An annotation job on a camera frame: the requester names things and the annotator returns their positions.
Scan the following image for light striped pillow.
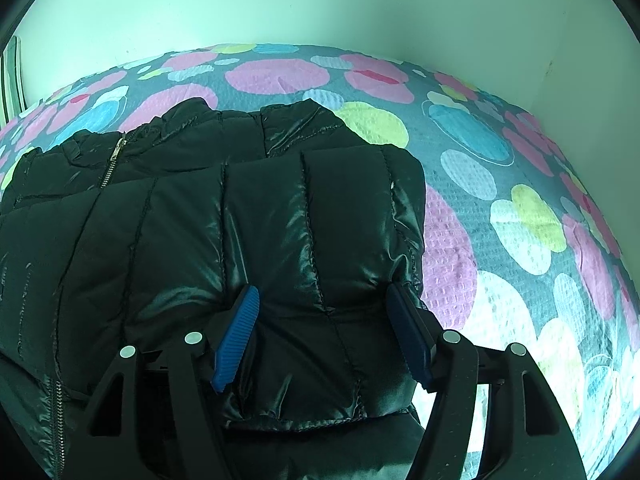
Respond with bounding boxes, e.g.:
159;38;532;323
0;35;27;123

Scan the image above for dotted colourful bedspread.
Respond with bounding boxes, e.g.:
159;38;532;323
0;42;640;480

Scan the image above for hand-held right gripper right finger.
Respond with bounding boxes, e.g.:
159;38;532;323
386;283;590;480

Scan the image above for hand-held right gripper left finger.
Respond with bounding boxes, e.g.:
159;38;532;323
75;284;262;480

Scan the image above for black puffer jacket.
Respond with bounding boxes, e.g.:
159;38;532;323
0;97;429;480

